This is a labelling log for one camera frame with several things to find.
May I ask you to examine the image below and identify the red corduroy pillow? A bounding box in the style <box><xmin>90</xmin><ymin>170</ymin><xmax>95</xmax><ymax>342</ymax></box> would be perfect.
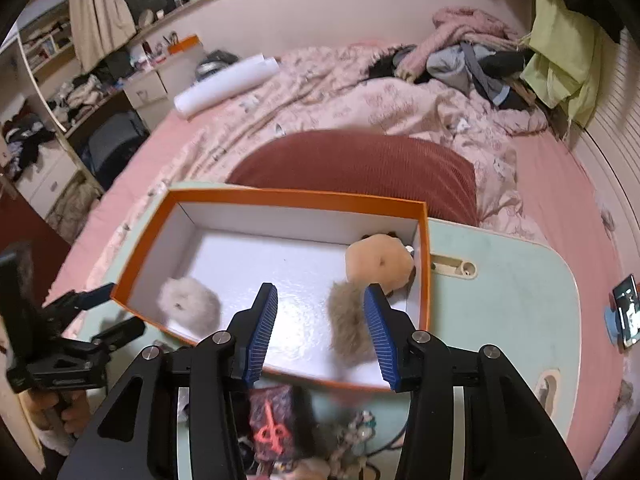
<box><xmin>226</xmin><ymin>129</ymin><xmax>480</xmax><ymax>226</ymax></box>

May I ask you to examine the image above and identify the dark suitcase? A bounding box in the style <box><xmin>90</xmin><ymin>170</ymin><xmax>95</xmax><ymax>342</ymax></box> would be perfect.
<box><xmin>80</xmin><ymin>110</ymin><xmax>151</xmax><ymax>191</ymax></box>

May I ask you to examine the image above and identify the person's left hand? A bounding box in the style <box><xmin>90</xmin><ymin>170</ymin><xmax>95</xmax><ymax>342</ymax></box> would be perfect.
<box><xmin>27</xmin><ymin>390</ymin><xmax>93</xmax><ymax>436</ymax></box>

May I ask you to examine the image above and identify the small orange storage box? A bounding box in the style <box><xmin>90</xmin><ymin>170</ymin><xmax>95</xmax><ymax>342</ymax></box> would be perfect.
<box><xmin>167</xmin><ymin>35</ymin><xmax>201</xmax><ymax>56</ymax></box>

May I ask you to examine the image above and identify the white drawer cabinet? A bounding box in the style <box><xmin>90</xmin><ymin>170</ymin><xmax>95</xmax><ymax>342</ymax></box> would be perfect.
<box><xmin>122</xmin><ymin>67</ymin><xmax>168</xmax><ymax>111</ymax></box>

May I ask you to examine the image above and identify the dark pouch with red charm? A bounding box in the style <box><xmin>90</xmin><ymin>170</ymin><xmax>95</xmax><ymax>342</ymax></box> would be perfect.
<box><xmin>247</xmin><ymin>385</ymin><xmax>311</xmax><ymax>463</ymax></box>

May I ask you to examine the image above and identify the beige curtain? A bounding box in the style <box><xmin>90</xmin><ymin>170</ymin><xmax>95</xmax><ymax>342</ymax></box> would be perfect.
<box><xmin>67</xmin><ymin>0</ymin><xmax>137</xmax><ymax>73</ymax></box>

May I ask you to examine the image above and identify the black fuzzy cloth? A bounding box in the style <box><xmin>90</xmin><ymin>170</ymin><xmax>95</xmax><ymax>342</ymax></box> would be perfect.
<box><xmin>367</xmin><ymin>45</ymin><xmax>416</xmax><ymax>81</ymax></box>

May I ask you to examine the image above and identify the brown fluffy pompom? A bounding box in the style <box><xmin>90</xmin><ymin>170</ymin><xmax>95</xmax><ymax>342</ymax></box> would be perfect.
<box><xmin>326</xmin><ymin>280</ymin><xmax>383</xmax><ymax>366</ymax></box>

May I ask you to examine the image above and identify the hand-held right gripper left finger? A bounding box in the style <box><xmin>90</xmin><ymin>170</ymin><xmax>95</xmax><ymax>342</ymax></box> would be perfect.
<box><xmin>57</xmin><ymin>282</ymin><xmax>279</xmax><ymax>480</ymax></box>

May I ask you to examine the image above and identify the beaded bracelet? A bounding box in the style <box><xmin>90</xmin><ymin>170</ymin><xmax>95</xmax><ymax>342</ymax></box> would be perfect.
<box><xmin>330</xmin><ymin>410</ymin><xmax>376</xmax><ymax>461</ymax></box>

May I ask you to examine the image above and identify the white fluffy pompom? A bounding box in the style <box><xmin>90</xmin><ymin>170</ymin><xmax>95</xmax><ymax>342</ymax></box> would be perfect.
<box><xmin>157</xmin><ymin>276</ymin><xmax>222</xmax><ymax>338</ymax></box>

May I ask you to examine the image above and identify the dark grey bag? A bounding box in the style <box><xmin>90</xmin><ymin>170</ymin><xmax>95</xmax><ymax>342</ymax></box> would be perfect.
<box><xmin>195</xmin><ymin>50</ymin><xmax>241</xmax><ymax>81</ymax></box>

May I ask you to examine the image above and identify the white paper roll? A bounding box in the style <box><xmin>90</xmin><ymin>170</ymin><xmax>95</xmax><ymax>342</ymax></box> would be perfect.
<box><xmin>173</xmin><ymin>53</ymin><xmax>279</xmax><ymax>120</ymax></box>

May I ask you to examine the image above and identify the grey-blue garment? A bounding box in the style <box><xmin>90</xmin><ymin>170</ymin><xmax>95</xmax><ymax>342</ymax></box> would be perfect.
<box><xmin>425</xmin><ymin>42</ymin><xmax>511</xmax><ymax>106</ymax></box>

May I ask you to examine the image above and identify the orange cardboard box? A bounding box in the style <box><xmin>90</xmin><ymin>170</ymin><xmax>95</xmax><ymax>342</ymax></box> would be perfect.
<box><xmin>110</xmin><ymin>187</ymin><xmax>432</xmax><ymax>393</ymax></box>

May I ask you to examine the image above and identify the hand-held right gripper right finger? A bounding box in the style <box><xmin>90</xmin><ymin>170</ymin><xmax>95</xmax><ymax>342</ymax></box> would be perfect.
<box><xmin>363</xmin><ymin>282</ymin><xmax>583</xmax><ymax>480</ymax></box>

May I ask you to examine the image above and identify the blue phone stand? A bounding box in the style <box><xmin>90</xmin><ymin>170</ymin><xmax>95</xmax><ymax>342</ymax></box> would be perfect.
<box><xmin>602</xmin><ymin>305</ymin><xmax>623</xmax><ymax>346</ymax></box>

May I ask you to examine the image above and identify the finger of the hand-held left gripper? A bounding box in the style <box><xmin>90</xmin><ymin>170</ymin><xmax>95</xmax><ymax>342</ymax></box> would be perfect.
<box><xmin>42</xmin><ymin>282</ymin><xmax>117</xmax><ymax>331</ymax></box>
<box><xmin>62</xmin><ymin>317</ymin><xmax>147</xmax><ymax>356</ymax></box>

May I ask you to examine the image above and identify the green cartoon lap table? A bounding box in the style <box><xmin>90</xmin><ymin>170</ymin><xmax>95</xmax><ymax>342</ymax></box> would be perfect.
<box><xmin>65</xmin><ymin>182</ymin><xmax>583</xmax><ymax>480</ymax></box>

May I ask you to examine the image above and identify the yellow-green garment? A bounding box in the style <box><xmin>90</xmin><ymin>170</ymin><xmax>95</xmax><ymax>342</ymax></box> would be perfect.
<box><xmin>520</xmin><ymin>0</ymin><xmax>603</xmax><ymax>128</ymax></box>

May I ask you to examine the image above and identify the capybara plush toy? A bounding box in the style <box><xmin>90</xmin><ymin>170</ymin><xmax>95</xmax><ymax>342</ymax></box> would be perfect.
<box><xmin>344</xmin><ymin>231</ymin><xmax>417</xmax><ymax>298</ymax></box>

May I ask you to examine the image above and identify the black hanging jacket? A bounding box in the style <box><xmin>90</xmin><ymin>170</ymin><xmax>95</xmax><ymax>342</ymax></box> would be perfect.
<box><xmin>487</xmin><ymin>0</ymin><xmax>626</xmax><ymax>43</ymax></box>

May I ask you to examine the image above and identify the pile of clothes on bed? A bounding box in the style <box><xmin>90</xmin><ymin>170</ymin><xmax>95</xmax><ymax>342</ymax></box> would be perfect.
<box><xmin>400</xmin><ymin>7</ymin><xmax>526</xmax><ymax>78</ymax></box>

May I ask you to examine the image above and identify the smartphone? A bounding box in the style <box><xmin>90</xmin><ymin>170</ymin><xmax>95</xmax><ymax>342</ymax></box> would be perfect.
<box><xmin>612</xmin><ymin>274</ymin><xmax>640</xmax><ymax>350</ymax></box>

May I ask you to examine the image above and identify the black garment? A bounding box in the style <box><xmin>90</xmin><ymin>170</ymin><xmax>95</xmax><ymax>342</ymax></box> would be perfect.
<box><xmin>480</xmin><ymin>50</ymin><xmax>536</xmax><ymax>111</ymax></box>

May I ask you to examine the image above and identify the white louvered closet door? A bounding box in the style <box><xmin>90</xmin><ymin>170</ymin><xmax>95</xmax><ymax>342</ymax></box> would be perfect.
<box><xmin>570</xmin><ymin>25</ymin><xmax>640</xmax><ymax>241</ymax></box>

